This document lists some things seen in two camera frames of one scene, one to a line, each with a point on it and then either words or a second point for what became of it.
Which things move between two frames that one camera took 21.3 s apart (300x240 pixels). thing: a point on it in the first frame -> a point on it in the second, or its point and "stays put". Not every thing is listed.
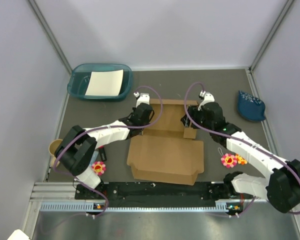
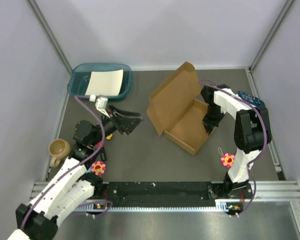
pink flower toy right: (228, 160) stays put
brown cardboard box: (168, 152) -> (177, 110)
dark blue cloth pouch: (251, 107) stays put
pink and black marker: (102, 153) stays put
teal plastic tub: (102, 82) stays put
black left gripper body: (145, 123) -> (113, 123)
